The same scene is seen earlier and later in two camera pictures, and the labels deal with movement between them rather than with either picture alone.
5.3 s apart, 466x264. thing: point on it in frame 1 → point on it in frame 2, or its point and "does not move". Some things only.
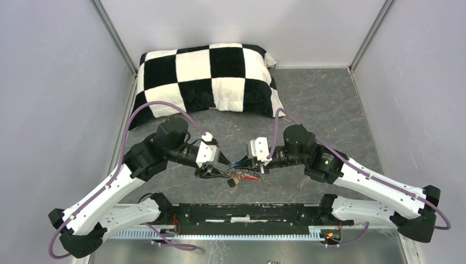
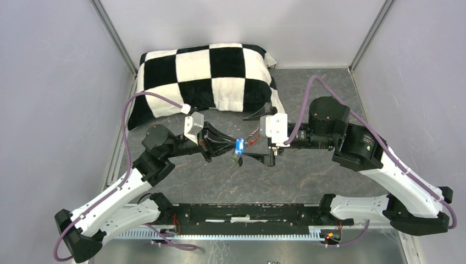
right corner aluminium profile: x=386 y=5 does not move
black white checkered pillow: x=236 y=77 does not move
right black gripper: x=252 y=164 → x=257 y=115
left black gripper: x=211 y=172 → x=211 y=147
